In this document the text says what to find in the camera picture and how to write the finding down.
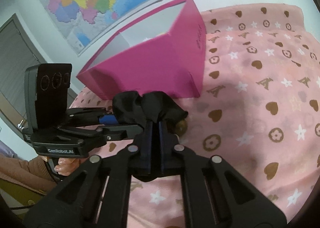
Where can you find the grey door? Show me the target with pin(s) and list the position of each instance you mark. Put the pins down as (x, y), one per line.
(15, 55)

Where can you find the person's left hand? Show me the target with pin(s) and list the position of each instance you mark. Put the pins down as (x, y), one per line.
(66, 166)

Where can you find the pink printed blanket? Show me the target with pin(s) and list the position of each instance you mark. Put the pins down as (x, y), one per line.
(250, 93)

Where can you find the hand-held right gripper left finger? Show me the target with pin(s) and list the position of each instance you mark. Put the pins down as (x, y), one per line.
(149, 148)

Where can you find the brown round ball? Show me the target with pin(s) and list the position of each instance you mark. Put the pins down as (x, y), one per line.
(181, 128)

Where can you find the pink cardboard box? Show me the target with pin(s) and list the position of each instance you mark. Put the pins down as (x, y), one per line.
(155, 67)

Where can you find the light purple cloth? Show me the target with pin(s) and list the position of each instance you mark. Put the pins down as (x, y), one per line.
(5, 150)

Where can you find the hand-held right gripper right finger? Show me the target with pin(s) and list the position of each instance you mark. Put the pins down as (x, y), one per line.
(161, 148)

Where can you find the person's left forearm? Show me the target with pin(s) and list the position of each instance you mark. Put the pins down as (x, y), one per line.
(20, 170)

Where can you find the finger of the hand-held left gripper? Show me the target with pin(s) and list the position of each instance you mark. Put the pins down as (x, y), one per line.
(120, 133)
(106, 119)

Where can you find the colourful wall map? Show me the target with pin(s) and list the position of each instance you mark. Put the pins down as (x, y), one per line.
(87, 0)

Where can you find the black cloth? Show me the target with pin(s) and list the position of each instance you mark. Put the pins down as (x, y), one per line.
(150, 108)

